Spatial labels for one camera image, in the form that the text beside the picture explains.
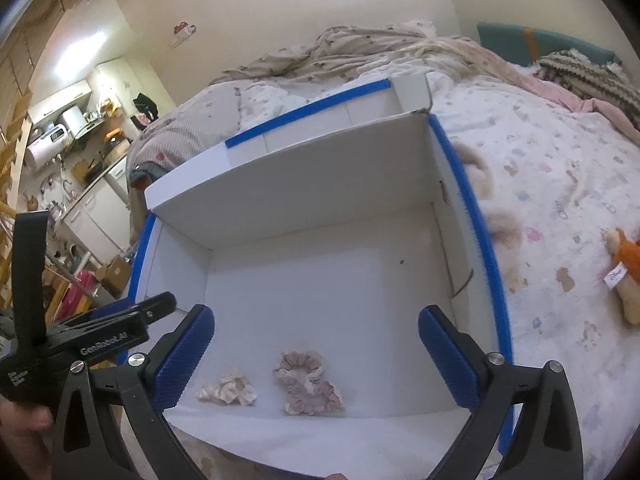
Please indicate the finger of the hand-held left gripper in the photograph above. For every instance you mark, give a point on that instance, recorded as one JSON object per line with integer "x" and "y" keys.
{"x": 155, "y": 306}

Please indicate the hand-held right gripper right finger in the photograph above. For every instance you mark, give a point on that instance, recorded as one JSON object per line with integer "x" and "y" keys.
{"x": 447, "y": 355}

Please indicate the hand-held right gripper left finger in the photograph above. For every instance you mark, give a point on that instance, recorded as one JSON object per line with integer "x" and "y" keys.
{"x": 185, "y": 355}

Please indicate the cream scrunchie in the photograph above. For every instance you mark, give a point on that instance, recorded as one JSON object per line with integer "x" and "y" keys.
{"x": 227, "y": 387}

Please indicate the pink lace-edged scrunchie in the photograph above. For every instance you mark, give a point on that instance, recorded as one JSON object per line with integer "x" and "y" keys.
{"x": 295, "y": 362}

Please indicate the dusty pink scrunchie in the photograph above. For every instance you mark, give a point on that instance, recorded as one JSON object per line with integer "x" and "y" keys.
{"x": 320, "y": 402}

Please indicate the white cardboard box blue edges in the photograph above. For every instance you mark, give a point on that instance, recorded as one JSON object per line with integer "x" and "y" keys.
{"x": 325, "y": 270}

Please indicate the person's left hand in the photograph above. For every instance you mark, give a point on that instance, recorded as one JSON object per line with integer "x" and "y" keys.
{"x": 20, "y": 427}

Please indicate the pink plastic container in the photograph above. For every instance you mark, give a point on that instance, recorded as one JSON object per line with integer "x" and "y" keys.
{"x": 80, "y": 292}

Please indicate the white base cabinet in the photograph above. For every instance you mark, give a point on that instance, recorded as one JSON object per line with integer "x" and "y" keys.
{"x": 97, "y": 215}

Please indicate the beige fluffy plush toy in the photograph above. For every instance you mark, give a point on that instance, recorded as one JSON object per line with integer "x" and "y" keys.
{"x": 505, "y": 230}

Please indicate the orange bag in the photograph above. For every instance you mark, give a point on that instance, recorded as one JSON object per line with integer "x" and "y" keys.
{"x": 115, "y": 135}

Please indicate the white water heater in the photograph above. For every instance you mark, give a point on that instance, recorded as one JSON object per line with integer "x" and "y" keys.
{"x": 42, "y": 152}

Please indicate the orange plush toy with tag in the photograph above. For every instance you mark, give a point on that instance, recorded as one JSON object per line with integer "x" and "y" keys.
{"x": 625, "y": 270}

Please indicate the printed white bed sheet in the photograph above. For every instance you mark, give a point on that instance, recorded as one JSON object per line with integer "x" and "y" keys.
{"x": 550, "y": 185}

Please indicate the black hanging garment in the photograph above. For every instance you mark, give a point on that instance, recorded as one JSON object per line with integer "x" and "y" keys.
{"x": 146, "y": 106}

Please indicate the round white appliance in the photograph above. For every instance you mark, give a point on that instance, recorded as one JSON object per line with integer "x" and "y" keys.
{"x": 74, "y": 121}

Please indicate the wooden staircase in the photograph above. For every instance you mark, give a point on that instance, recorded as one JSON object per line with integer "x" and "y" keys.
{"x": 12, "y": 150}

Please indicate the tall white cabinet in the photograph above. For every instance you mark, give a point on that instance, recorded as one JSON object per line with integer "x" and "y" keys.
{"x": 125, "y": 85}

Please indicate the pink blanket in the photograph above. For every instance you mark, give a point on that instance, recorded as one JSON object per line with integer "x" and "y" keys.
{"x": 505, "y": 62}

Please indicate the striped knitted blanket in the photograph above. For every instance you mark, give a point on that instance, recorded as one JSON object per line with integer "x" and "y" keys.
{"x": 590, "y": 77}

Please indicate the teal headboard cushion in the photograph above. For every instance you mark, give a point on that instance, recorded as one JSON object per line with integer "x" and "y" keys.
{"x": 505, "y": 42}

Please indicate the beige printed duvet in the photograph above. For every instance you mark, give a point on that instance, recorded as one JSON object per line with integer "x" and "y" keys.
{"x": 350, "y": 45}

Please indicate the white wall cabinet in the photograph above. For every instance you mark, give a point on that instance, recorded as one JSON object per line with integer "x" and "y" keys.
{"x": 60, "y": 97}

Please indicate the wall sticker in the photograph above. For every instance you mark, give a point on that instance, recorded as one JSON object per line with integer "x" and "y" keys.
{"x": 184, "y": 32}

